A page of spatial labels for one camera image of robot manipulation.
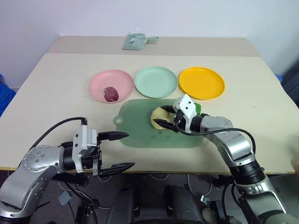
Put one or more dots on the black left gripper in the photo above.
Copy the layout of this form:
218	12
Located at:
97	155

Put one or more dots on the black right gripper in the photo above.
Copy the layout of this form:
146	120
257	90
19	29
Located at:
180	120

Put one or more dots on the pale yellow fruit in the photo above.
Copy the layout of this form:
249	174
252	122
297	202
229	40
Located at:
160	115

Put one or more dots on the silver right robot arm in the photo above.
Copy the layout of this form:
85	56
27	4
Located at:
236	144

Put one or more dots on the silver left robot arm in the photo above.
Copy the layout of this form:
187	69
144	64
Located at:
35	161

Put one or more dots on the mint green plate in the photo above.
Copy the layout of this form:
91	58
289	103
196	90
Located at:
155	81

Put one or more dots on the yellow plate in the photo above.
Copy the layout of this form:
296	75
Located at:
201	82

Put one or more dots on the pink plate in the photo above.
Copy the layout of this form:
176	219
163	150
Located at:
116	80

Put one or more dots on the green cutting mat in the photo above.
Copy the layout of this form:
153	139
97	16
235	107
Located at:
137	126

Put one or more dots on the green fruit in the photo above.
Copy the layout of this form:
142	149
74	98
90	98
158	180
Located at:
198	109

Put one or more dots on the dark rounded robot leg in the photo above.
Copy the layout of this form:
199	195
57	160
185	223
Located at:
182	205
125	205

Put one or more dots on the dark red fruit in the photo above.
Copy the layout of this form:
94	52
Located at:
111	93

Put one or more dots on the blue plastic crate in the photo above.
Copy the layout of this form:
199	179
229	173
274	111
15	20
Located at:
5	93

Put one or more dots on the dark chair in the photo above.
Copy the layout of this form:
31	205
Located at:
292	84

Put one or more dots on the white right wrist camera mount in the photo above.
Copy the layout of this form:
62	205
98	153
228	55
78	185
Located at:
188	106

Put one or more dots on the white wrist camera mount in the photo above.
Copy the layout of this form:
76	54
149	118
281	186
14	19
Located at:
85	137
188	106

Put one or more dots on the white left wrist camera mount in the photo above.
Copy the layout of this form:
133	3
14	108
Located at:
85	137

